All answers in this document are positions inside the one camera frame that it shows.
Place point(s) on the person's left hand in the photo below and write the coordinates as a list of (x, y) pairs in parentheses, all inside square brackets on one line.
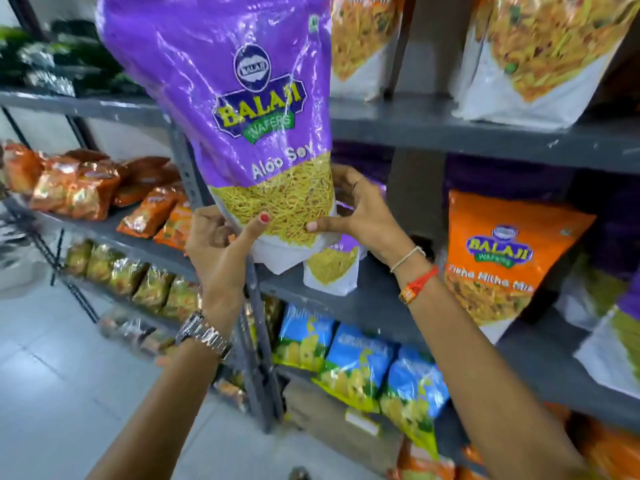
[(220, 264)]

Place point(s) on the person's right hand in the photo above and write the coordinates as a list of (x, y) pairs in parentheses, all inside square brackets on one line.
[(370, 224)]

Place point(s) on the person's left thumb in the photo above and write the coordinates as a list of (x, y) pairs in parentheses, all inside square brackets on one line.
[(254, 229)]

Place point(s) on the person's right thumb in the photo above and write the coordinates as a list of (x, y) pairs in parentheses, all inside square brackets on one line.
[(327, 224)]

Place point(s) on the large purple snack bag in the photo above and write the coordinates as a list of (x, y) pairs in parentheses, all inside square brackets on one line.
[(225, 94)]

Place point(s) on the person's right forearm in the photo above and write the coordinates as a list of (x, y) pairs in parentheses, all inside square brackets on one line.
[(490, 394)]

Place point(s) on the person's left forearm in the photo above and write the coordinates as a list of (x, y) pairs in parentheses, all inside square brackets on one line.
[(165, 409)]

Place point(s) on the small purple snack bag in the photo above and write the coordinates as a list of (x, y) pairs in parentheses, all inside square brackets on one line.
[(332, 267)]

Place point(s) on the silver metal wristwatch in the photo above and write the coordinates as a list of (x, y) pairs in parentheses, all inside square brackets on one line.
[(205, 333)]

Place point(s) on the blue chips packet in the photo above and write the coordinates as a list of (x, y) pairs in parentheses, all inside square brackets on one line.
[(415, 394), (305, 339), (357, 367)]

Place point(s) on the row of yellow-green packets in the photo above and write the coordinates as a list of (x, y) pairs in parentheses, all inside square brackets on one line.
[(140, 284)]

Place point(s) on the grey metal shelf rack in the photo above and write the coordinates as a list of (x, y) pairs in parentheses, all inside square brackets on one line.
[(100, 108), (425, 124)]

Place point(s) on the clear plastic snack packets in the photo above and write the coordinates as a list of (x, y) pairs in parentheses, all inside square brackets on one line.
[(135, 332)]

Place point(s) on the pile of orange snack packets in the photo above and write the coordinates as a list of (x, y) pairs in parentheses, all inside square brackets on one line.
[(90, 187)]

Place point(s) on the orange snack bag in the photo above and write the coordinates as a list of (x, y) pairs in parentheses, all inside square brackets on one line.
[(500, 244)]

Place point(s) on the white mixed-snack bag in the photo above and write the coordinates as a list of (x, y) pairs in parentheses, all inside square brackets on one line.
[(545, 54), (362, 39)]

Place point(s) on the brown cardboard box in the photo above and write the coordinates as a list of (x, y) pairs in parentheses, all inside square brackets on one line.
[(335, 424)]

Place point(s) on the pile of dark green packets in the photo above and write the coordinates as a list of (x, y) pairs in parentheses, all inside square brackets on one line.
[(60, 59)]

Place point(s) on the orange packet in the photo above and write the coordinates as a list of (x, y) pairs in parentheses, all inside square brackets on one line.
[(425, 467), (610, 447)]

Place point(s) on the purple and white snack bag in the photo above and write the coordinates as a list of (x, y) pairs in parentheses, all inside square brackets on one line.
[(617, 344), (590, 294)]

